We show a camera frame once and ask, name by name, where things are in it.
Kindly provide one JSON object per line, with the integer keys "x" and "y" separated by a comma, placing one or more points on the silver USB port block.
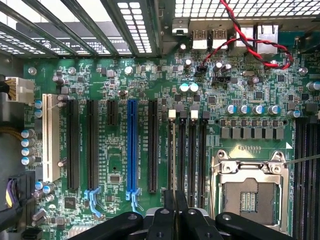
{"x": 199, "y": 41}
{"x": 219, "y": 41}

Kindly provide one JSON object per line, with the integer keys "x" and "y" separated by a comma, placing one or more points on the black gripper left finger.
{"x": 162, "y": 225}

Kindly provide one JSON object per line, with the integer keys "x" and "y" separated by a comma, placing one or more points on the long black expansion slot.
{"x": 73, "y": 145}
{"x": 153, "y": 145}

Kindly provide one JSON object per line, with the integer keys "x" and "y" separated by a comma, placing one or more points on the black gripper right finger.
{"x": 192, "y": 225}

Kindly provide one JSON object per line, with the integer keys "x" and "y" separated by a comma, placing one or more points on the silver Ethernet port block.
{"x": 267, "y": 40}

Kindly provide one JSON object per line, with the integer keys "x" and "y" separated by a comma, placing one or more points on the short black expansion slot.
{"x": 112, "y": 112}

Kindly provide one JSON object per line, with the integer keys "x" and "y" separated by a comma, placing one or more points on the black expansion slot blue latch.
{"x": 93, "y": 145}

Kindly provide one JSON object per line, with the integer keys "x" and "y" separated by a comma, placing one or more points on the silver CPU socket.
{"x": 250, "y": 172}

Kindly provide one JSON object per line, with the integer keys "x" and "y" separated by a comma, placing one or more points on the RAM slot black clips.
{"x": 298, "y": 175}
{"x": 203, "y": 155}
{"x": 318, "y": 175}
{"x": 182, "y": 155}

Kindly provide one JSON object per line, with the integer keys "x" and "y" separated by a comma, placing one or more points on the white power plug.
{"x": 23, "y": 90}

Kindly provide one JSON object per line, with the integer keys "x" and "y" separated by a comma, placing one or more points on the green motherboard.
{"x": 140, "y": 82}

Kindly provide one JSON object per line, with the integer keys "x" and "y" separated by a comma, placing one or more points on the white expansion slot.
{"x": 50, "y": 140}

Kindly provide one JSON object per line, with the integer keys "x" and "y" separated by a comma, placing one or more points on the grey metal PC case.
{"x": 150, "y": 25}

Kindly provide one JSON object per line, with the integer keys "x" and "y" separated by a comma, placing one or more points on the silver finned chipset heatsink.
{"x": 76, "y": 232}

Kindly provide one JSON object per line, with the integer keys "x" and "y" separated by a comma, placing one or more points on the thin CPU socket locking lever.
{"x": 302, "y": 159}

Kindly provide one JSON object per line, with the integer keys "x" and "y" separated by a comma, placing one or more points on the silver plain port block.
{"x": 243, "y": 35}

